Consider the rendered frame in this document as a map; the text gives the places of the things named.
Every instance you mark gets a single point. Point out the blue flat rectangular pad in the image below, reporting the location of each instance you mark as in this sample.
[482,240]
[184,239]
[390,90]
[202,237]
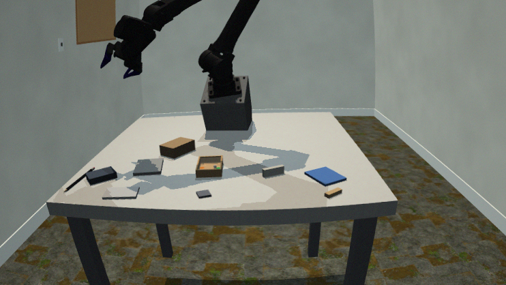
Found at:
[325,176]

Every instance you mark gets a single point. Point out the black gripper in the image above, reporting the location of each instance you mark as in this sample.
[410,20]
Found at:
[129,53]

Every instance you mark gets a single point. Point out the small tan wooden block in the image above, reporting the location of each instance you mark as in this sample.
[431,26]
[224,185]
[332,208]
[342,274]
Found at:
[333,192]

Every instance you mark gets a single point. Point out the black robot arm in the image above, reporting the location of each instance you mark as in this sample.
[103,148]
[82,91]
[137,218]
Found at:
[141,33]

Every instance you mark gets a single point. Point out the wooden ball-in-hole puzzle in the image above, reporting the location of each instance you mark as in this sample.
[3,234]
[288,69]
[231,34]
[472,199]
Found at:
[209,166]

